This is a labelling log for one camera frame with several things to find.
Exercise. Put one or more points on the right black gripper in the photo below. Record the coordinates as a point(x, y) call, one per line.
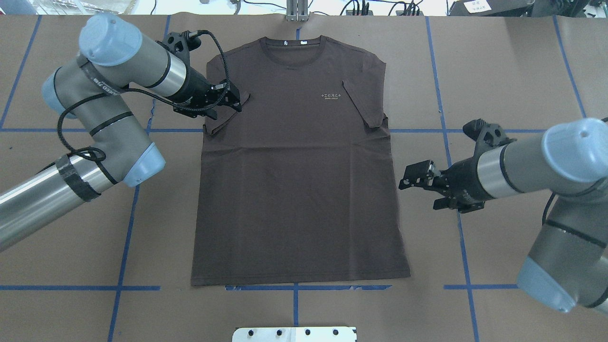
point(466, 179)

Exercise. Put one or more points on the aluminium camera post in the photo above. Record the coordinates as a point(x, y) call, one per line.
point(297, 10)

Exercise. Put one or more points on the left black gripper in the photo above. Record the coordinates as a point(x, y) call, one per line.
point(196, 90)

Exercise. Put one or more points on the dark brown t-shirt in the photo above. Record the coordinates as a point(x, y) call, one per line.
point(299, 186)

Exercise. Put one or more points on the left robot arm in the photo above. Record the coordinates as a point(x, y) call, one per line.
point(105, 144)

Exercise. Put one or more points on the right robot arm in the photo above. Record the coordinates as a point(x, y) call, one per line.
point(566, 266)

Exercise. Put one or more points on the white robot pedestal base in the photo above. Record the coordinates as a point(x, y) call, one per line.
point(296, 334)

